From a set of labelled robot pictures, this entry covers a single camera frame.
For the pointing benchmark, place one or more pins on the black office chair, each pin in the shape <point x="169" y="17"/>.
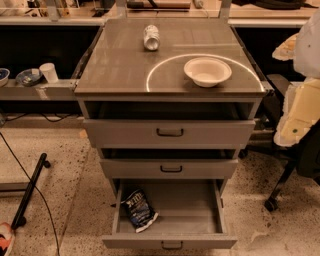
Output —
<point x="302" y="157"/>

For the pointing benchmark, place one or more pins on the orange white shoe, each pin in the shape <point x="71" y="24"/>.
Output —
<point x="7" y="238"/>

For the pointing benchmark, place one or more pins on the grey drawer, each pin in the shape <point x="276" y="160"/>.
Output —
<point x="169" y="168"/>
<point x="190" y="216"/>
<point x="168" y="134"/>

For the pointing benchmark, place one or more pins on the bottom grey drawer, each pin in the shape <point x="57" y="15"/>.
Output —
<point x="190" y="216"/>

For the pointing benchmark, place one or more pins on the blue chip bag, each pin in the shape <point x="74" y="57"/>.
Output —
<point x="139" y="211"/>

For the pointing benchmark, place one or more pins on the black floor stand bar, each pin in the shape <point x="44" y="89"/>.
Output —
<point x="19" y="219"/>

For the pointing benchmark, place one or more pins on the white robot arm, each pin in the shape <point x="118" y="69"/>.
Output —
<point x="307" y="48"/>

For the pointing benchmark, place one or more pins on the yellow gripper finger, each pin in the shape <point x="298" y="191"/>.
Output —
<point x="301" y="110"/>
<point x="286" y="50"/>

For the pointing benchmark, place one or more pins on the middle grey drawer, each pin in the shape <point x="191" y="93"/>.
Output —
<point x="169" y="168"/>

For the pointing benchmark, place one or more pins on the blue bowl at edge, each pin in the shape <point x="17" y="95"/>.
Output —
<point x="4" y="76"/>

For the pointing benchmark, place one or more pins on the white crushed can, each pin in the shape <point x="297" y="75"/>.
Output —
<point x="151" y="38"/>

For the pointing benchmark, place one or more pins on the top grey drawer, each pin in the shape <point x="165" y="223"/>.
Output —
<point x="168" y="134"/>

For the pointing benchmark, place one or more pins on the grey drawer cabinet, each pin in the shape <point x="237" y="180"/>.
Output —
<point x="124" y="81"/>

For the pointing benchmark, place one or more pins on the grey side shelf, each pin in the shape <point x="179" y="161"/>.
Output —
<point x="63" y="90"/>

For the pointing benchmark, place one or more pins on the white paper bowl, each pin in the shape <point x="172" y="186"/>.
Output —
<point x="207" y="71"/>

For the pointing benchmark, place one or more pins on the white paper cup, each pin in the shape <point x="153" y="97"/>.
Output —
<point x="49" y="72"/>

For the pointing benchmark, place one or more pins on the blue bowl with items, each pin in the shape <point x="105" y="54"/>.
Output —
<point x="29" y="77"/>

